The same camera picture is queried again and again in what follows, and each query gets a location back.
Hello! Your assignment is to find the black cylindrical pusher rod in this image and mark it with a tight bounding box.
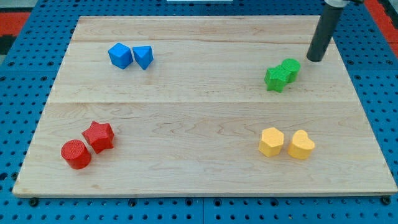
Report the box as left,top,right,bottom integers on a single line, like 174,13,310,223
307,3,343,62

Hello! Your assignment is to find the yellow heart block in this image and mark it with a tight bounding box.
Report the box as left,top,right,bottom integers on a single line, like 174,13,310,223
287,129,315,160

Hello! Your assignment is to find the yellow hexagon block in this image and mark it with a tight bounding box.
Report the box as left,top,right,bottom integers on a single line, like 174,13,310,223
258,128,284,157

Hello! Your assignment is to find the green cylinder block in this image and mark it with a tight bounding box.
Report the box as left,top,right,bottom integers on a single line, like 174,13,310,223
281,58,301,83

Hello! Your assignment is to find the green star block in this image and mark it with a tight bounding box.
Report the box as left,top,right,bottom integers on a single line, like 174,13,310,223
264,65,290,93

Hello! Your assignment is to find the blue triangular prism block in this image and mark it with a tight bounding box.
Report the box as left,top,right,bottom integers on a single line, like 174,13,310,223
132,46,154,70

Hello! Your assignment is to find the light wooden board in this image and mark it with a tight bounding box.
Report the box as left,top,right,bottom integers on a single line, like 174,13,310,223
13,16,397,198

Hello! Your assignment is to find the blue cube block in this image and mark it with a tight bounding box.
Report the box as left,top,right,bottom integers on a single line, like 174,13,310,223
108,43,134,69

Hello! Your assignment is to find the red star block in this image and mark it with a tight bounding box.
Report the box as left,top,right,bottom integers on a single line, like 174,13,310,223
82,121,114,154

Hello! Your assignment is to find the red cylinder block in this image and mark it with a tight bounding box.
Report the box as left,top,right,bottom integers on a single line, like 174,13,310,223
61,139,91,169

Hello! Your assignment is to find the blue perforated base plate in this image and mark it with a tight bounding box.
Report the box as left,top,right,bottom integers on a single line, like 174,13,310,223
1,1,397,223

